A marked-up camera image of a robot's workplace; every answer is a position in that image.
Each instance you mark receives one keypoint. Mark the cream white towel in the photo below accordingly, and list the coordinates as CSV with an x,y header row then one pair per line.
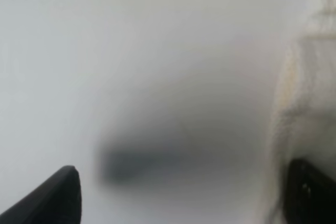
x,y
304,117

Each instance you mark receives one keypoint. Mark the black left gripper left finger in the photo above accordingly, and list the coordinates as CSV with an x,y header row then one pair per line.
x,y
56,200

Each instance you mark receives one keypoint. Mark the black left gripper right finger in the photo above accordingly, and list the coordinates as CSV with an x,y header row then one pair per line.
x,y
309,195

